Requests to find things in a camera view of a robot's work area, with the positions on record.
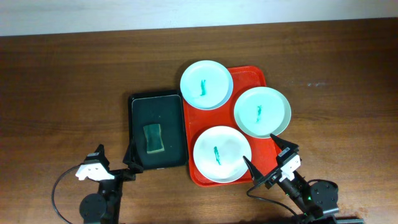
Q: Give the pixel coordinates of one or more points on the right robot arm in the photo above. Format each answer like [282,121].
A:
[316,198]

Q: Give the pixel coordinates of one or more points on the light green plate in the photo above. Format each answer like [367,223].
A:
[262,111]

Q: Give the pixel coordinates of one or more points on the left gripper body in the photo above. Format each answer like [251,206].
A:
[120,174]

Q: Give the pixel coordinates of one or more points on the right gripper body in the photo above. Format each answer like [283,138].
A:
[273,177]

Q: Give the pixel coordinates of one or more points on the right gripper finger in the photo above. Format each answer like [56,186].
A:
[286,147]
[256,176]

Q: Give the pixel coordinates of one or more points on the white plate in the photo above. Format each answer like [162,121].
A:
[219,154]

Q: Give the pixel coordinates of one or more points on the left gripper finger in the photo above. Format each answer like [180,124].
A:
[99,152]
[131,158]

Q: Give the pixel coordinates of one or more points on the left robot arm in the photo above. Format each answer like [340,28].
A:
[104,205]

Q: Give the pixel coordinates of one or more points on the red plastic tray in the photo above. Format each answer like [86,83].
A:
[264,151]

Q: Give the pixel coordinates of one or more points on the black plastic tray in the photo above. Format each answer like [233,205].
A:
[164,108]

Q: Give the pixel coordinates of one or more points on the green yellow sponge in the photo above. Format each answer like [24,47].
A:
[154,142]

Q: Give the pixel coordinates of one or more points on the light blue plate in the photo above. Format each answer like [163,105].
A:
[206,85]

